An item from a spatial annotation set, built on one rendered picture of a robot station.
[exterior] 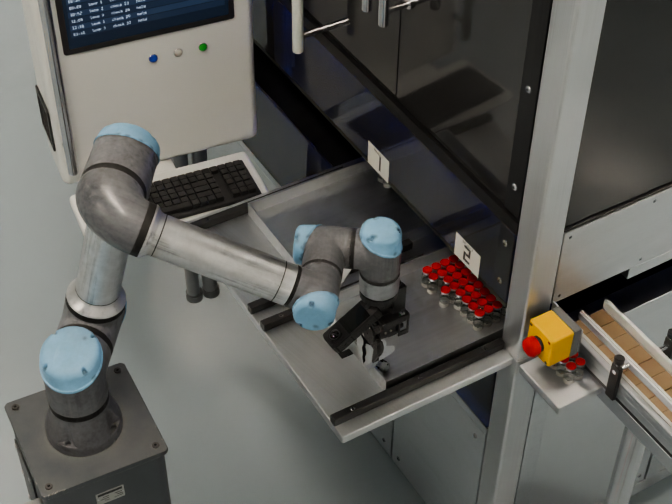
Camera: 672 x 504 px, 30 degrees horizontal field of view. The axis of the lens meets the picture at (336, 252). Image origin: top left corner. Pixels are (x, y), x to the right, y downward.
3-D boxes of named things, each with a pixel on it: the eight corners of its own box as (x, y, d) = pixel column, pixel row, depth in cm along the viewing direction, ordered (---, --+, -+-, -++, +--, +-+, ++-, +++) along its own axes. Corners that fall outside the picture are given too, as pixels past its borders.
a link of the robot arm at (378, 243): (358, 210, 226) (405, 214, 226) (356, 255, 234) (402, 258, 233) (354, 240, 220) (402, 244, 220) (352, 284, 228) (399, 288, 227)
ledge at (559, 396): (572, 345, 258) (573, 339, 257) (613, 387, 250) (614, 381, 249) (518, 371, 253) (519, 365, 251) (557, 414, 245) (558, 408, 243)
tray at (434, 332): (452, 253, 275) (454, 242, 272) (524, 329, 259) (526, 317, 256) (318, 310, 262) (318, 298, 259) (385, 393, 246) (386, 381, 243)
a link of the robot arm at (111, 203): (70, 200, 201) (348, 306, 211) (87, 157, 209) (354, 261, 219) (53, 246, 209) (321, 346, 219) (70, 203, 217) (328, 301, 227)
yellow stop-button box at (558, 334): (554, 330, 248) (559, 305, 243) (577, 354, 243) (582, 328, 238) (523, 344, 245) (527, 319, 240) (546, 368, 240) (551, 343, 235)
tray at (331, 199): (376, 166, 296) (376, 154, 293) (437, 231, 280) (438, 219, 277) (248, 214, 283) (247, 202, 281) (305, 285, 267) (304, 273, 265)
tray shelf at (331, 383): (364, 161, 300) (364, 155, 299) (543, 349, 257) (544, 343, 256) (183, 228, 282) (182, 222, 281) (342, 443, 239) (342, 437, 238)
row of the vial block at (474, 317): (436, 276, 269) (437, 260, 266) (485, 329, 258) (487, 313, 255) (427, 279, 268) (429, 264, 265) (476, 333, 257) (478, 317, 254)
